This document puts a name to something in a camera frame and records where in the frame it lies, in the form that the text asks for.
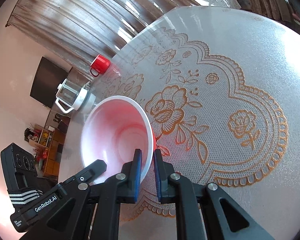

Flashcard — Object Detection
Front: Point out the wooden desk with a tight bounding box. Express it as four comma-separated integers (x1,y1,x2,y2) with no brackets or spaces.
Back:
42,129,65,177

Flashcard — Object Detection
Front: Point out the white glass electric kettle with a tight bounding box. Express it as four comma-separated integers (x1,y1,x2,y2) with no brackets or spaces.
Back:
55,79,96,114

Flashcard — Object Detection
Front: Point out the wooden shelf with items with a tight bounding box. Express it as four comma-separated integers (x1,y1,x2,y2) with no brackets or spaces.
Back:
24,124,55,148

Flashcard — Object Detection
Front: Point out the black wall television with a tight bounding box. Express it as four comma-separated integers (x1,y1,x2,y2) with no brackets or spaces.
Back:
30,57,68,108

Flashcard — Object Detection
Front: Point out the grey sheer curtain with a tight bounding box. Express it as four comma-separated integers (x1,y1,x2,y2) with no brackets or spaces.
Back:
7,0,240,76

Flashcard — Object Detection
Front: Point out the red ceramic mug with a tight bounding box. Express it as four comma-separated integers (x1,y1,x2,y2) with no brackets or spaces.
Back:
90,54,111,77

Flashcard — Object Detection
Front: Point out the red plastic bowl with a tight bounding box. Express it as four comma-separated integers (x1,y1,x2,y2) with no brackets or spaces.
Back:
81,95,155,184

